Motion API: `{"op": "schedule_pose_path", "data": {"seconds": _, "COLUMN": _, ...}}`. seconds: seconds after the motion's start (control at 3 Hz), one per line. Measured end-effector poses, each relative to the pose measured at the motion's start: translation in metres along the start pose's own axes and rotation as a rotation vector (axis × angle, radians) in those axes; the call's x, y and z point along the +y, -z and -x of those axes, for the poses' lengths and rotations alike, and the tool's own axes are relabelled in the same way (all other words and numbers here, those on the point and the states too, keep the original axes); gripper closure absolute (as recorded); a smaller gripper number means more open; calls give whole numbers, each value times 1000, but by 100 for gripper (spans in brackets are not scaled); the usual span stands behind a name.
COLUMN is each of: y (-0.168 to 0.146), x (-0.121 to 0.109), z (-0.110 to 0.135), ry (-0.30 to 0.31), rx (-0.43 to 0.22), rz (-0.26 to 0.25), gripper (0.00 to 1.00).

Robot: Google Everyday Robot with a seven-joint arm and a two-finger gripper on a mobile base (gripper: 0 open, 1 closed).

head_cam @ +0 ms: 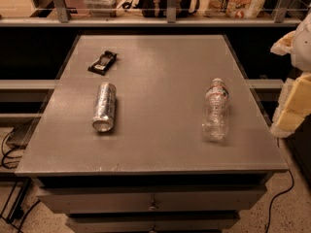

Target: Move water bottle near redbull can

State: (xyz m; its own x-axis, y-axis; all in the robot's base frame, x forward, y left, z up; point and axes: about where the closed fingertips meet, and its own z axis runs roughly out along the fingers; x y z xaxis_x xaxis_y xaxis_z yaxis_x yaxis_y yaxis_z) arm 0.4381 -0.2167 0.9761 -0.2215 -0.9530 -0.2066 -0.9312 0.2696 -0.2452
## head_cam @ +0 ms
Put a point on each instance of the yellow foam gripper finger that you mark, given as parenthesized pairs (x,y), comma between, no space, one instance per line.
(284,45)
(294,105)

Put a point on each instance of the clear plastic water bottle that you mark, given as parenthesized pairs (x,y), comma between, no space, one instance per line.
(215,116)

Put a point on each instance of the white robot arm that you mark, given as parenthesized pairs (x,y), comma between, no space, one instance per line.
(301,56)

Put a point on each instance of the silver redbull can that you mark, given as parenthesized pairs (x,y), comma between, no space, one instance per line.
(104,109)

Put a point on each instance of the printed snack bag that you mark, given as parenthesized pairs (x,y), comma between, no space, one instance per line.
(234,8)

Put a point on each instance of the black backpack on shelf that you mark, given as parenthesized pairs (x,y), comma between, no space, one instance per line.
(158,8)

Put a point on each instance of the grey drawer cabinet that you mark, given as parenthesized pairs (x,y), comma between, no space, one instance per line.
(151,134)

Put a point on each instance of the upper drawer with knob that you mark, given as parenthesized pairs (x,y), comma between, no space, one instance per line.
(97,200)

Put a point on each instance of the drawer with knob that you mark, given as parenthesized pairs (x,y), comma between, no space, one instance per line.
(97,200)
(148,223)

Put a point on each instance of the small black stapler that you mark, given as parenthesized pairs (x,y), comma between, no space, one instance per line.
(103,63)

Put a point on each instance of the lower drawer with knob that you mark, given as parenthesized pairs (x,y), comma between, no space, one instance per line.
(148,223)

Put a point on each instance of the black metal floor stand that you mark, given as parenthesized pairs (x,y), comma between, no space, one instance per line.
(13,194)

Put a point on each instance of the grey metal shelf rail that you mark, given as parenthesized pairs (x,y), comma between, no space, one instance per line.
(74,13)

